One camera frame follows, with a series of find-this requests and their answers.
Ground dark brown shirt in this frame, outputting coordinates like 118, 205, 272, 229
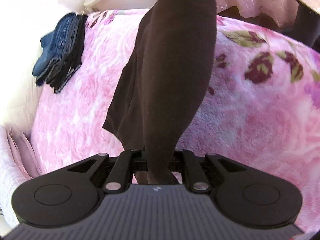
103, 0, 217, 185

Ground folded dark clothes stack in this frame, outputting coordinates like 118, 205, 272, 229
46, 14, 87, 94

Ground pink floral blanket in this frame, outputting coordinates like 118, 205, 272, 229
30, 9, 319, 232

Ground folded blue jeans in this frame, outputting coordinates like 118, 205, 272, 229
32, 12, 82, 87

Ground pink pillow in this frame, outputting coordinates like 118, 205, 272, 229
1, 126, 42, 179

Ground white striped duvet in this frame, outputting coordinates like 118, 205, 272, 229
1, 126, 31, 229

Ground round wooden table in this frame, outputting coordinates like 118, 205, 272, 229
290, 0, 319, 47

